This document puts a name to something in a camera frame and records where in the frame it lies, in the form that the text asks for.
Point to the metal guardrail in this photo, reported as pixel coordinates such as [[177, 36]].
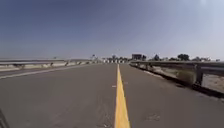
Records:
[[186, 65], [33, 62]]

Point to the white painted line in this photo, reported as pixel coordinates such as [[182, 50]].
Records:
[[33, 72]]

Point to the building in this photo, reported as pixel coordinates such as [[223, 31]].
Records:
[[136, 57]]

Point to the grey asphalt road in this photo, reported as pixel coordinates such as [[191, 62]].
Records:
[[56, 96]]

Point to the pale dirt strip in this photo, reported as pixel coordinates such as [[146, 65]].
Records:
[[213, 81]]

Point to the pale concrete strip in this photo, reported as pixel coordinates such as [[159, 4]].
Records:
[[20, 67]]

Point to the yellow painted line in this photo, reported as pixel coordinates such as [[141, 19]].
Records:
[[120, 103]]

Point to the row of trees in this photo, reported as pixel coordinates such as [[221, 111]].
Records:
[[170, 58]]

